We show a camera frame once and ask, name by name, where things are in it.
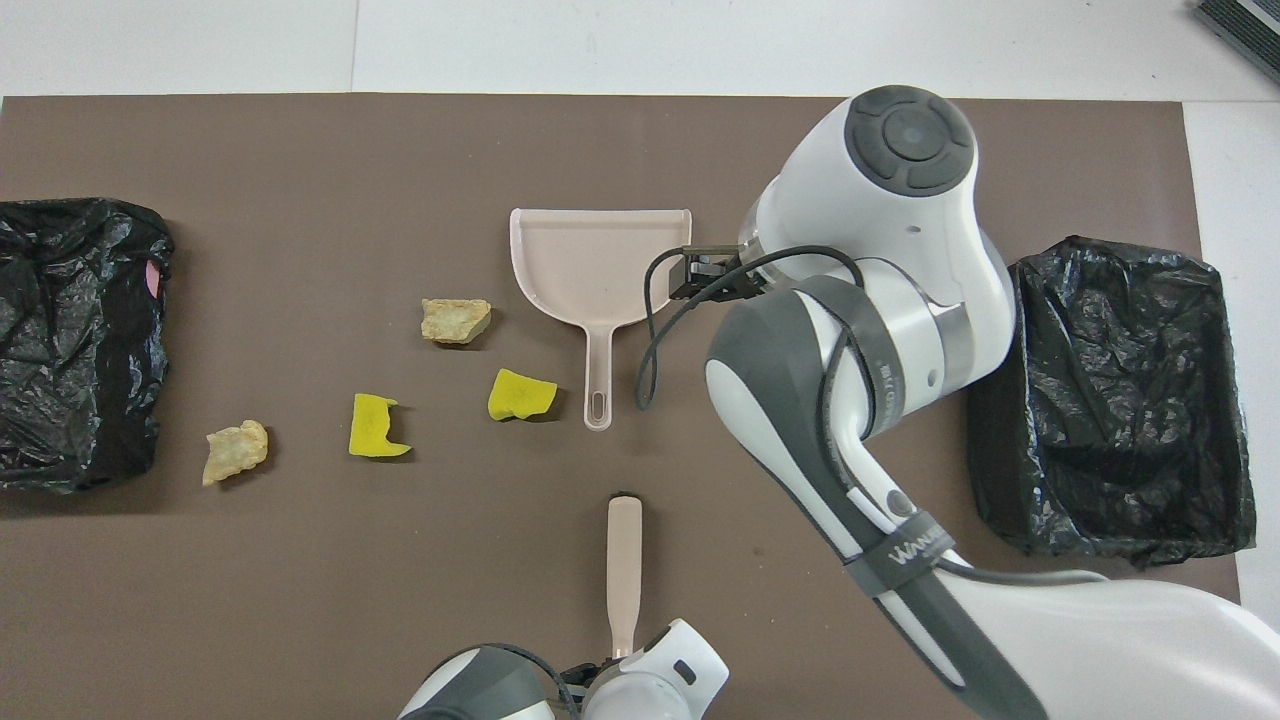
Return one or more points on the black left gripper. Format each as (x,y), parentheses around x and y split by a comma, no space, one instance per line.
(585,682)

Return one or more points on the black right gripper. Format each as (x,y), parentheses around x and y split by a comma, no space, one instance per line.
(740,275)

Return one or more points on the beige plastic dustpan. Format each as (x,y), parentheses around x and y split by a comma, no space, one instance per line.
(600,265)

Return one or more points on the beige hand brush black bristles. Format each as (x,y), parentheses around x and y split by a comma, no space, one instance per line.
(625,560)

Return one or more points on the rounded yellow sponge piece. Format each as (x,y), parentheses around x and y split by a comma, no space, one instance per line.
(518,395)

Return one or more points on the beige brown-edged foam scrap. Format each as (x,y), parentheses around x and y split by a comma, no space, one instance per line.
(455,320)

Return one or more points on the notched yellow sponge piece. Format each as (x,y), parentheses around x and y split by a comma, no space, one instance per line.
(370,430)

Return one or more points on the pale beige foam scrap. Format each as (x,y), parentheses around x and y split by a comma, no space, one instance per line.
(235,452)

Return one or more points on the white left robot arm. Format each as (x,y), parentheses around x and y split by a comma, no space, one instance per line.
(650,675)

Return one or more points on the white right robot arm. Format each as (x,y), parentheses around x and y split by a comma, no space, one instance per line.
(900,260)

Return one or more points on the black bag lined bin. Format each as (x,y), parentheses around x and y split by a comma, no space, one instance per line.
(1130,420)

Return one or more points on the black bag bin pink sticker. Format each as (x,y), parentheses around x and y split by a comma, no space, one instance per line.
(90,420)

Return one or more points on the brown table mat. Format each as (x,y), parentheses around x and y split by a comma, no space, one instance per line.
(300,600)

